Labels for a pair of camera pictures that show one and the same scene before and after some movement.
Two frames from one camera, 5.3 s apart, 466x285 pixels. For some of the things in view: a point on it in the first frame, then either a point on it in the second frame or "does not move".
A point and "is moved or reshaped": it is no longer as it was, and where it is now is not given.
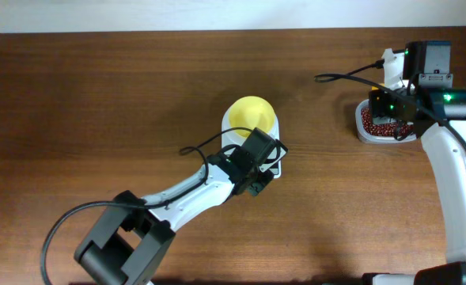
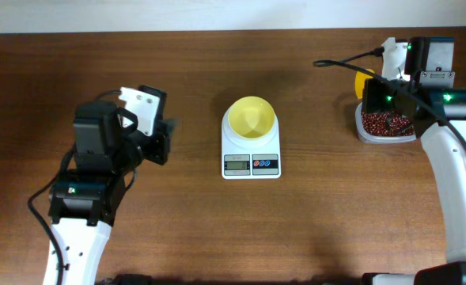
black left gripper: (258, 189) → (157, 142)
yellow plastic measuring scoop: (376, 88) is moved or reshaped
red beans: (384, 129) does not move
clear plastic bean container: (369, 138) does not move
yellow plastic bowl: (251, 112) does not move
